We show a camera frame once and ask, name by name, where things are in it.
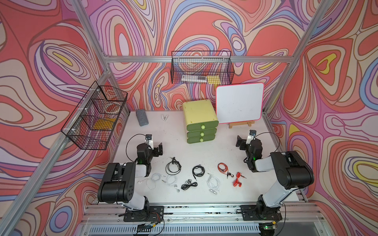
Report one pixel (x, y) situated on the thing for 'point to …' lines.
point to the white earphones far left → (160, 176)
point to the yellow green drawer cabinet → (201, 121)
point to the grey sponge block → (142, 117)
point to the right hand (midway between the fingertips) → (246, 139)
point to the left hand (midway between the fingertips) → (155, 143)
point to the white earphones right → (214, 184)
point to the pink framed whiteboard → (236, 103)
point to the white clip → (164, 118)
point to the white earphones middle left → (172, 180)
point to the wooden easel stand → (248, 123)
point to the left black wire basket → (91, 124)
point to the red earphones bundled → (236, 182)
